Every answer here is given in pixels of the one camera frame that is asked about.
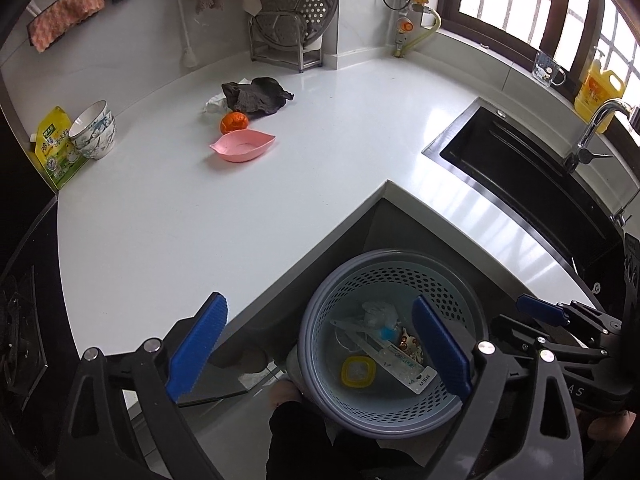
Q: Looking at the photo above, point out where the dark crumpled cloth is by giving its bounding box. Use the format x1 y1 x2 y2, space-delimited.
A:
221 77 296 119

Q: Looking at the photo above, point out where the dark framed window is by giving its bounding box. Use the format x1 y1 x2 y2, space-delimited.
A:
439 0 640 113

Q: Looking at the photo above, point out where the person's dark trouser leg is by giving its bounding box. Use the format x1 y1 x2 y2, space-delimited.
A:
267 380 406 480

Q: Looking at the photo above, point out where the yellow detergent bottle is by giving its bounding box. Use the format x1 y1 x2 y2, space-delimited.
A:
573 47 627 134

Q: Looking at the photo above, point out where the orange tangerine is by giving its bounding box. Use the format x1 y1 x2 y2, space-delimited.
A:
219 111 251 135

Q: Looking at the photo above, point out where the clear glass mug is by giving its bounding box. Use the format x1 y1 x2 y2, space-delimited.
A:
532 50 568 89

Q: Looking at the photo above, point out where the person's right hand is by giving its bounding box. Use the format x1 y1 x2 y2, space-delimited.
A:
575 407 638 443

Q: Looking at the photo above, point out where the white long-handled brush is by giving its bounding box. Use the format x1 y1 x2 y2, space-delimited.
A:
172 0 199 69

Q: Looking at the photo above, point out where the clear plastic bag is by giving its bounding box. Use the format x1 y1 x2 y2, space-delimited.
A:
359 301 402 330

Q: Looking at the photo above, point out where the black gas stove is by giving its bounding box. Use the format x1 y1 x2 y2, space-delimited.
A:
0 199 62 467

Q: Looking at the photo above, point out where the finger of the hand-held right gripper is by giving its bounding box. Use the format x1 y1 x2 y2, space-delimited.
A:
490 313 576 361
516 294 623 346

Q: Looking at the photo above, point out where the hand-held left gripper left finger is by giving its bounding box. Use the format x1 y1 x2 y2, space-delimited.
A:
69 291 230 480

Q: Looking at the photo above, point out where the gas valve with yellow hose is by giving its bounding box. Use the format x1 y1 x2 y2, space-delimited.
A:
380 0 442 59

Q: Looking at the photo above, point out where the yellow plastic lid ring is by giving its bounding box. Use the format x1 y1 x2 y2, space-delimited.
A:
341 355 377 389

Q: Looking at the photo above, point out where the pink fluffy cloth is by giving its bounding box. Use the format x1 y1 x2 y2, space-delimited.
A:
28 0 106 54

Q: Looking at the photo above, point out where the pink leaf-shaped dish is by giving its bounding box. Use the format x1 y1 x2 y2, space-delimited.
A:
209 129 278 164

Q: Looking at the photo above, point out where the chrome faucet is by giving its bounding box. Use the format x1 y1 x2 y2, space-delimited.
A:
562 99 634 174

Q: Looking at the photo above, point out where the white toothbrush package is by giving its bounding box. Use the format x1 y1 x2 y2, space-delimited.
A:
330 317 434 394

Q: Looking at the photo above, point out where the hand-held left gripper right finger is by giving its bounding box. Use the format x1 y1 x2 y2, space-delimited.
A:
412 295 586 480

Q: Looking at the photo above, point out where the white crumpled paper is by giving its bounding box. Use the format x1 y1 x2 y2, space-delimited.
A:
203 79 251 117

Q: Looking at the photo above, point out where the grey perforated plastic basket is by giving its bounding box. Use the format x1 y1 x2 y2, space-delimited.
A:
298 248 489 439

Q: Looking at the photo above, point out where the metal dish rack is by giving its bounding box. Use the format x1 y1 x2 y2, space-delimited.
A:
249 14 324 74

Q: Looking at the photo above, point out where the yellow green seasoning pouch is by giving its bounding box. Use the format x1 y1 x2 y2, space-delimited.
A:
31 106 84 191

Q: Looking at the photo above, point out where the black kitchen sink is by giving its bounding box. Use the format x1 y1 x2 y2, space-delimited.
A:
422 97 632 282

